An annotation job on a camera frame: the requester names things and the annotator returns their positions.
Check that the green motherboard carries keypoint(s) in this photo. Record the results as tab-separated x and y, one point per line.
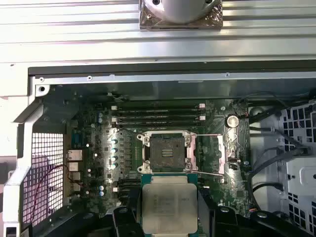
160	128

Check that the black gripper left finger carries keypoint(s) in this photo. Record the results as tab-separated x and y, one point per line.
134	217

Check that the silver network port block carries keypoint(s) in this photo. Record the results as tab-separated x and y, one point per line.
74	154

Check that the metal socket cover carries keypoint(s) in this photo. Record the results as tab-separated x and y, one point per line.
222	158

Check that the blue serial port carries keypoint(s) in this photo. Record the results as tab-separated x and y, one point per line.
77	140

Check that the round silver board component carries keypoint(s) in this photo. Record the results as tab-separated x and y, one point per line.
232	121

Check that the silver green CPU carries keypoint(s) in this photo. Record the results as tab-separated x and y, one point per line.
170	205

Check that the CPU socket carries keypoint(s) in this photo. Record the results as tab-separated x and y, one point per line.
168	153

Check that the perforated metal drive cage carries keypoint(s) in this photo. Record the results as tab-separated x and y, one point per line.
296	118

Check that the black silver PC case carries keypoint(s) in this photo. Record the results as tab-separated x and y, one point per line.
148	79

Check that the black RAM slot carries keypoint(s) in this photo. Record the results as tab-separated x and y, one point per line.
158	113
129	182
158	118
129	190
158	123
158	108

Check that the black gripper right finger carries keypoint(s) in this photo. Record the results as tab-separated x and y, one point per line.
203	217

